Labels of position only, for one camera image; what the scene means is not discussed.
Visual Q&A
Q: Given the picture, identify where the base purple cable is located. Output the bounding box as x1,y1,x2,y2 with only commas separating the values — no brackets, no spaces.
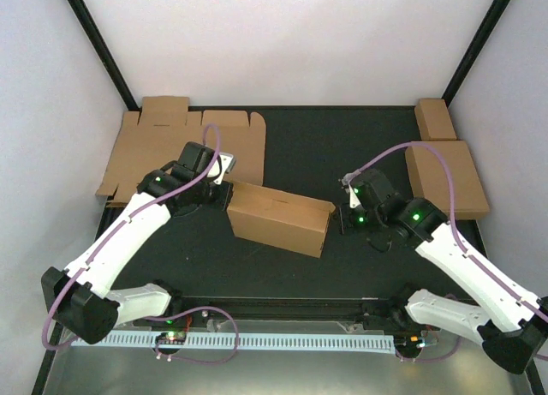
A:
153,307,240,364
394,294,463,364

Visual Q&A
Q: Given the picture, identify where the large folded cardboard box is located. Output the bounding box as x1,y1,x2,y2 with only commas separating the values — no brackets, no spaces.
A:
405,141,490,220

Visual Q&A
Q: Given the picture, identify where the flat cardboard blank stack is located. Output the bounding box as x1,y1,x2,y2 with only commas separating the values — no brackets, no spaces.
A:
96,96,266,206

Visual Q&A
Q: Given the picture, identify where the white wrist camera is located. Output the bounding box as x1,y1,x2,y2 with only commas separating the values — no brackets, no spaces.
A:
340,170,363,209
209,153,236,185

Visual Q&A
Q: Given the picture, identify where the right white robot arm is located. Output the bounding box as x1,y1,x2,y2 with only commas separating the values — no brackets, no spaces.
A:
339,169,547,374

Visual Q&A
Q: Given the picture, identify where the left black frame post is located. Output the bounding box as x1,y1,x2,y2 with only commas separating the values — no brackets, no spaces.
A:
66,0,140,111

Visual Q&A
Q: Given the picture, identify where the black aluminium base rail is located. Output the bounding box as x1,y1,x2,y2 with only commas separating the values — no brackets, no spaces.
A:
132,295,429,327

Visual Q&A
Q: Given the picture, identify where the right black frame post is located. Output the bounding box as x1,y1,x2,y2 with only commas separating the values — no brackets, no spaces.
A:
441,0,511,106

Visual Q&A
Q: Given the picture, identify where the black frame post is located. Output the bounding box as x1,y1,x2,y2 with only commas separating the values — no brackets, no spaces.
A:
441,0,511,106
66,0,140,111

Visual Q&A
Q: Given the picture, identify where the small folded cardboard box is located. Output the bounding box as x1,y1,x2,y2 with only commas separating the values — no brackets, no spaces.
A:
414,99,457,141

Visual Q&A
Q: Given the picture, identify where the white slotted cable duct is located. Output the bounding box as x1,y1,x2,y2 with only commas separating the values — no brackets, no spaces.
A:
95,330,396,355

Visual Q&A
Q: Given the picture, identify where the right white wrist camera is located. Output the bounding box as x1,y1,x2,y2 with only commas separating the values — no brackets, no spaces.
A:
340,170,363,209

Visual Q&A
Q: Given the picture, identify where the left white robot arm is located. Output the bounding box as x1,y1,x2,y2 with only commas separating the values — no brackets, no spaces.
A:
41,141,236,344

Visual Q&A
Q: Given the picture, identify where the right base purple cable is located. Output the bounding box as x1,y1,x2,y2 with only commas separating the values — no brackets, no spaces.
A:
394,294,463,364

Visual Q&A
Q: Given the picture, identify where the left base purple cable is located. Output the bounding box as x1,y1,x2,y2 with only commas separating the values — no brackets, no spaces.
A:
153,307,240,364

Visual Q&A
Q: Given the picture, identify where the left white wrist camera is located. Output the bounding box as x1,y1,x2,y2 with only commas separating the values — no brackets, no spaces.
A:
209,153,236,185

